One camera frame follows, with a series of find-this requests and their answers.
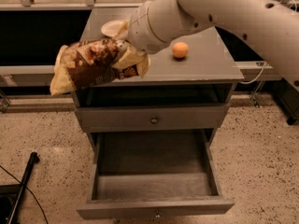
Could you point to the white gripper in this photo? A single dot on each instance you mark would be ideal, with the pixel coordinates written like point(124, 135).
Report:
point(142, 29)

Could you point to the brown chip bag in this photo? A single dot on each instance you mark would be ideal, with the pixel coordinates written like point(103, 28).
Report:
point(85, 64)

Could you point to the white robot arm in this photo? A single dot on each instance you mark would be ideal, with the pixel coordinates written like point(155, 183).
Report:
point(266, 26)

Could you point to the grey drawer cabinet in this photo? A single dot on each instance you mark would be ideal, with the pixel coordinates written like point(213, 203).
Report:
point(207, 76)

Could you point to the closed upper drawer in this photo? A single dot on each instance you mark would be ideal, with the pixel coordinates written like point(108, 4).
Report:
point(152, 118)

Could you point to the open lower drawer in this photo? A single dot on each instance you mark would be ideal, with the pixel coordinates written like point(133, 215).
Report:
point(153, 174)

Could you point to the orange ball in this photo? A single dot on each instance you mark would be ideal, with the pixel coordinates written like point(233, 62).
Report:
point(180, 50)

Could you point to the black stand leg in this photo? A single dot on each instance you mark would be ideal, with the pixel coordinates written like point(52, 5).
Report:
point(22, 187)

